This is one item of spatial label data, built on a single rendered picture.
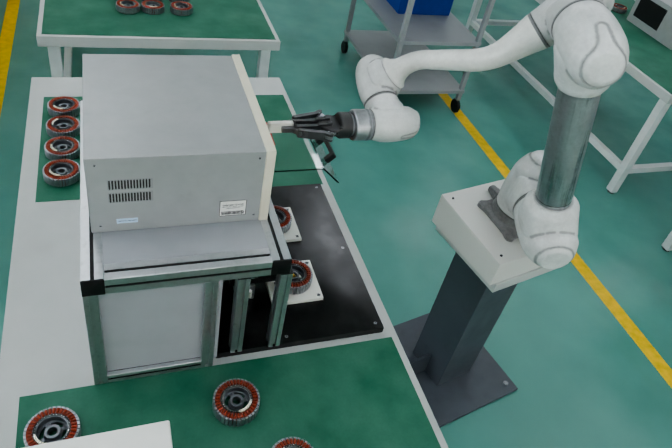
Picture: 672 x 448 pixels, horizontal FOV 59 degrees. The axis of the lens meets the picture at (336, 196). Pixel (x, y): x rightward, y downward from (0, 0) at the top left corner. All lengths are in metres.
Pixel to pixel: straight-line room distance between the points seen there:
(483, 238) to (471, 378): 0.88
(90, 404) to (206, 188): 0.58
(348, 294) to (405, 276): 1.22
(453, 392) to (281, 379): 1.17
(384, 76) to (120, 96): 0.74
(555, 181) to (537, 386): 1.33
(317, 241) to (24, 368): 0.87
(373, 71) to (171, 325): 0.90
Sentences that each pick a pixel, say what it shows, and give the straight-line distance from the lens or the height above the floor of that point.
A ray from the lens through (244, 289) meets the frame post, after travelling 1.42.
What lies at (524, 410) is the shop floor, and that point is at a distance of 2.73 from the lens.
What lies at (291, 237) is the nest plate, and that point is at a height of 0.78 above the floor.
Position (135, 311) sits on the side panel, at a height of 0.99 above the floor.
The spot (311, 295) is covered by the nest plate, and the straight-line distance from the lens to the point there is 1.73.
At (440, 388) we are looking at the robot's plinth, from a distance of 2.61.
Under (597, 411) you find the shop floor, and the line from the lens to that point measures 2.90.
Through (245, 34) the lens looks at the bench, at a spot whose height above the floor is 0.75.
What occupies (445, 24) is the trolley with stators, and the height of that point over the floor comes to 0.55.
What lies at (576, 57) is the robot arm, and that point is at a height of 1.59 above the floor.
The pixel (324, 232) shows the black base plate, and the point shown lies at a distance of 1.94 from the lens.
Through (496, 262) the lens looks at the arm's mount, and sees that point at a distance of 1.94.
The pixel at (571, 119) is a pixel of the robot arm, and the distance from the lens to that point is 1.57.
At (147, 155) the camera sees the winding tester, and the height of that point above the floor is 1.32.
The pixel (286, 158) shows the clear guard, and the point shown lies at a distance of 1.72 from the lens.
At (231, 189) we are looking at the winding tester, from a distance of 1.35.
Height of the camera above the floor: 2.08
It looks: 39 degrees down
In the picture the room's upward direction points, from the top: 13 degrees clockwise
